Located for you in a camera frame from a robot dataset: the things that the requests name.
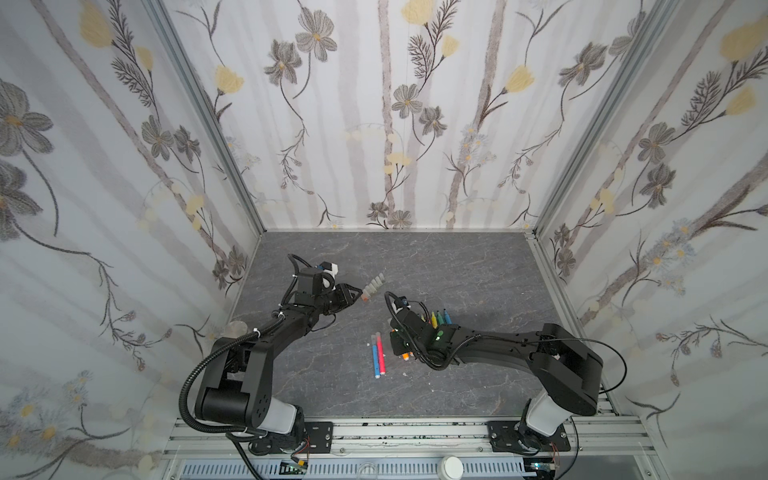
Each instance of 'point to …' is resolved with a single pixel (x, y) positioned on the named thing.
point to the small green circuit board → (292, 469)
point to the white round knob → (450, 468)
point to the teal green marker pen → (439, 318)
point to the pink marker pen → (381, 354)
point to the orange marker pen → (405, 356)
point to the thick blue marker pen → (447, 317)
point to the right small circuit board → (539, 464)
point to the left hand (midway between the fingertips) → (356, 285)
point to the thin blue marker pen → (375, 357)
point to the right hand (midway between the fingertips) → (385, 327)
